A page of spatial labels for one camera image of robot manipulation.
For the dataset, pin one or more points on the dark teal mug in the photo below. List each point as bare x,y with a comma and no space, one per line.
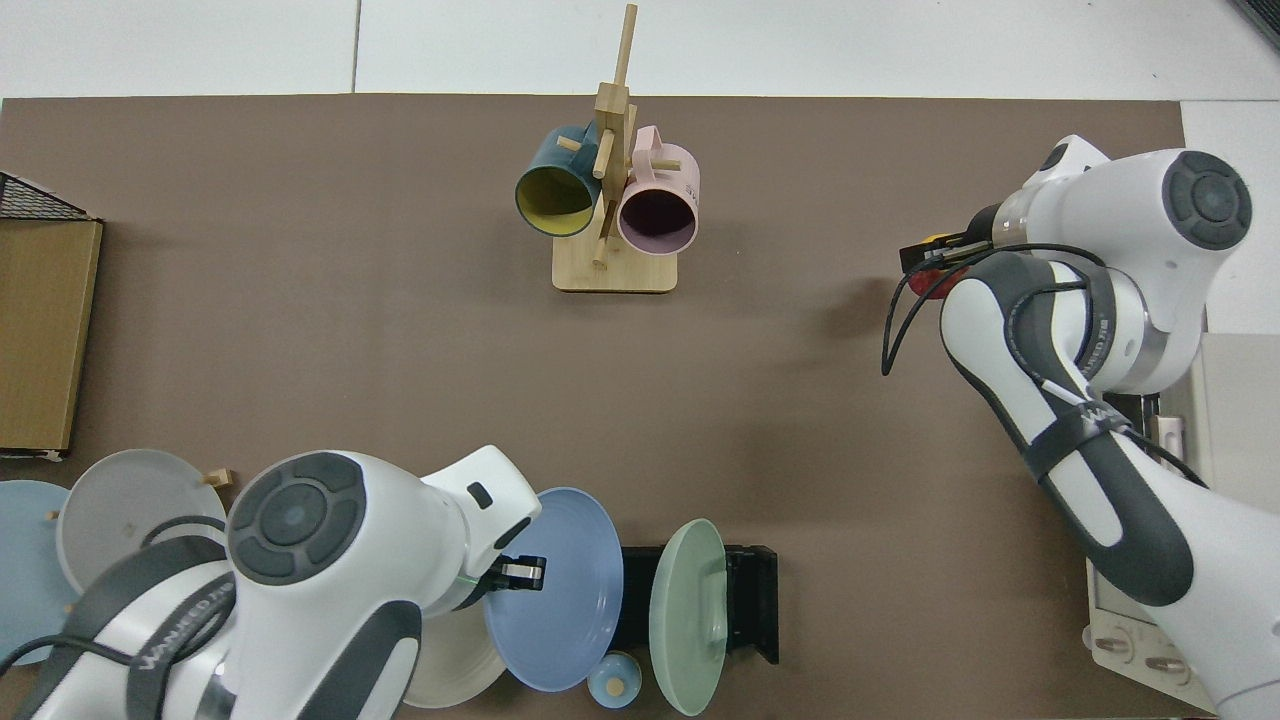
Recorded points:
555,200

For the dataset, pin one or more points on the pink mug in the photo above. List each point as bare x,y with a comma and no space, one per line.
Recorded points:
655,215

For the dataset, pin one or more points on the small blue round thing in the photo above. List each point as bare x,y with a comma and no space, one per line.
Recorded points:
613,682

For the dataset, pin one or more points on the pale green plate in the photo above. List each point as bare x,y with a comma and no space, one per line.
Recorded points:
685,620

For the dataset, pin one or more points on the beige plate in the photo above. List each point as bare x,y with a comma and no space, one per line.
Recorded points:
460,665

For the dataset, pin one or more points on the black dish rack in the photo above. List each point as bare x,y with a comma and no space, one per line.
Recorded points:
750,600

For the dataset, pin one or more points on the grey plate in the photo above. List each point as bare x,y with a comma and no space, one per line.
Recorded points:
120,500

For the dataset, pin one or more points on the light blue plate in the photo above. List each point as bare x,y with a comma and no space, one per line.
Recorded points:
30,570

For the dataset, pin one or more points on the red yellow apple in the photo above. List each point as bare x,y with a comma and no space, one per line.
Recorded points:
930,282

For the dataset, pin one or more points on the wooden cup stand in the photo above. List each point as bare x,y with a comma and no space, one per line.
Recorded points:
615,270

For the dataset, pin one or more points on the brown table cloth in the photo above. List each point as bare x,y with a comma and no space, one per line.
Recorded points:
400,350

